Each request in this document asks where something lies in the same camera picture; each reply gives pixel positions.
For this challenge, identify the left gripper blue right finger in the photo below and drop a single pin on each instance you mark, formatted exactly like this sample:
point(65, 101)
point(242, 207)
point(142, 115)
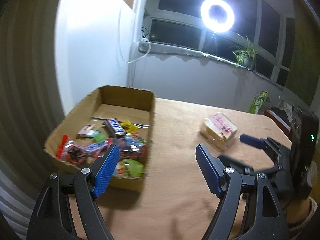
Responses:
point(263, 217)

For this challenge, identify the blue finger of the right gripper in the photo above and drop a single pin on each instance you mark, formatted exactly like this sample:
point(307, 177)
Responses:
point(239, 166)
point(252, 141)

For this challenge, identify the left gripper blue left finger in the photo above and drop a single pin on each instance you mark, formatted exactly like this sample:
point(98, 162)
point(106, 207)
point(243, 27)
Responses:
point(52, 217)

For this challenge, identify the dark red snack bag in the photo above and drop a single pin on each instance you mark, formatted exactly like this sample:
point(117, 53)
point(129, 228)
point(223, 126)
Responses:
point(69, 151)

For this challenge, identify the large Snickers bar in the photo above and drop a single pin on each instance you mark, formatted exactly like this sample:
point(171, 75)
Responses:
point(94, 150)

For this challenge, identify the green lid jelly cup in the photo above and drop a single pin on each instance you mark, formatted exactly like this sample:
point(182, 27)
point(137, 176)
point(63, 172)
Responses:
point(128, 168)

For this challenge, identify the yellow candy packet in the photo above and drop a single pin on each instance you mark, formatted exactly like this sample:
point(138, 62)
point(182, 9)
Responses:
point(129, 127)

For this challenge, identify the small Snickers bar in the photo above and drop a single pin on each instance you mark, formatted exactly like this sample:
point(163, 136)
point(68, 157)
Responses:
point(114, 128)

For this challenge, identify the teal candy packet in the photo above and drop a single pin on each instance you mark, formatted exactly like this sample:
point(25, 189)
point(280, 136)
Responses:
point(98, 136)

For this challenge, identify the small red candy packet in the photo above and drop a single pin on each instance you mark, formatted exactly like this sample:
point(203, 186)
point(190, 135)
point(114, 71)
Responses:
point(86, 131)

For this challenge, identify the person's right hand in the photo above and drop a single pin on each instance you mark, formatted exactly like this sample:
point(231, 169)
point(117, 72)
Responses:
point(296, 211)

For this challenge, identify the packaged sandwich bread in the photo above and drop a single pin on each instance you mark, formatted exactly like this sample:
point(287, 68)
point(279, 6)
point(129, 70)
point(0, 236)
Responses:
point(219, 131)

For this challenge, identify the green snack bag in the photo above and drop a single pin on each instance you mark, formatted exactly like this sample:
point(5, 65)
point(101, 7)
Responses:
point(257, 102)

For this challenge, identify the lace covered side table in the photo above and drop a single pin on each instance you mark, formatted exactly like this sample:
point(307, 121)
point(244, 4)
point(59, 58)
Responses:
point(280, 114)

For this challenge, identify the potted spider plant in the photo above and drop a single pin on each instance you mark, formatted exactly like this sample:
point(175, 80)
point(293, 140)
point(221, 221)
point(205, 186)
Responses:
point(245, 55)

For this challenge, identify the brown cardboard box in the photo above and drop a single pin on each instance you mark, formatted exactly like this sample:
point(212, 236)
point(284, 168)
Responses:
point(108, 102)

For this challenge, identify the grey window sill cloth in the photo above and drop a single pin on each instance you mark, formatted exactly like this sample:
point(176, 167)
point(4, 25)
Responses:
point(165, 49)

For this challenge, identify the white ring light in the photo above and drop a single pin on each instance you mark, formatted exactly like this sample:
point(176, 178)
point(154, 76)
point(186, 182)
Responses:
point(217, 15)

